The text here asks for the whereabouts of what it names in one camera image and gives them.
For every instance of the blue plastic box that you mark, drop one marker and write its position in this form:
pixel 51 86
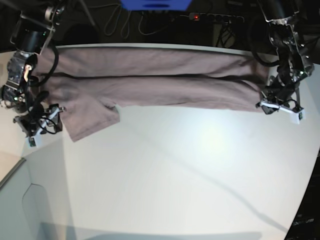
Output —
pixel 155 5

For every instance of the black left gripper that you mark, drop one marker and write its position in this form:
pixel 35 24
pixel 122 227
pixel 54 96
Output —
pixel 279 94

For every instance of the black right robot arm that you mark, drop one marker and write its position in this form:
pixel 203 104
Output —
pixel 32 35

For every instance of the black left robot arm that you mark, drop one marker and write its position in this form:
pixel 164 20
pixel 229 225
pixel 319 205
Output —
pixel 293 65

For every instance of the mauve grey t-shirt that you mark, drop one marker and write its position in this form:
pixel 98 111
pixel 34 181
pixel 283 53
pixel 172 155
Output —
pixel 90 83

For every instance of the black power strip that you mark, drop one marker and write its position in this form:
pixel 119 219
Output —
pixel 216 18

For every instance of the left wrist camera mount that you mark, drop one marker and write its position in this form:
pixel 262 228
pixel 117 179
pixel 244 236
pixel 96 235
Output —
pixel 292 107

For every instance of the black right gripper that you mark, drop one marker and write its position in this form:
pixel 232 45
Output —
pixel 17 101

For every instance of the grey table side panel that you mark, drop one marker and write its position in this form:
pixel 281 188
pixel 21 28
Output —
pixel 19 214

